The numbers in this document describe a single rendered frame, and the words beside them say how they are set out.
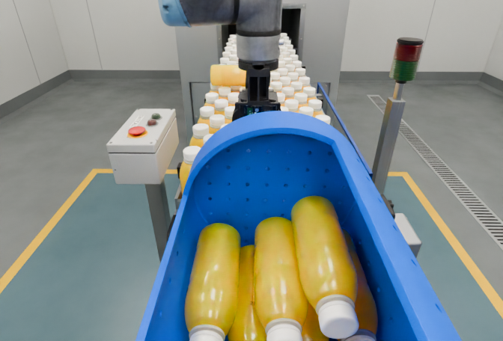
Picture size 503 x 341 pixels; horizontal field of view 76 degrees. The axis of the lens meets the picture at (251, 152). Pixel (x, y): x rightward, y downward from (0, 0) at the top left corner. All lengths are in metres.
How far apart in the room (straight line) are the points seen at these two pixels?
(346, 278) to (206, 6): 0.39
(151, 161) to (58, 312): 1.32
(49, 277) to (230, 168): 1.71
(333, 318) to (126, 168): 0.52
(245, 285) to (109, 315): 1.38
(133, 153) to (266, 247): 0.38
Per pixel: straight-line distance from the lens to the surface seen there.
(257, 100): 0.56
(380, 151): 1.03
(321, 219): 0.44
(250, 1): 0.53
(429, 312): 0.27
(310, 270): 0.39
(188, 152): 0.68
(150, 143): 0.69
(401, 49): 0.93
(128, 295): 1.86
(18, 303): 2.07
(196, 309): 0.42
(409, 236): 0.88
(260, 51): 0.55
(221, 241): 0.47
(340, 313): 0.37
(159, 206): 0.88
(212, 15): 0.52
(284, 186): 0.53
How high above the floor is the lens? 1.41
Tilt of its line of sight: 29 degrees down
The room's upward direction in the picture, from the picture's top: straight up
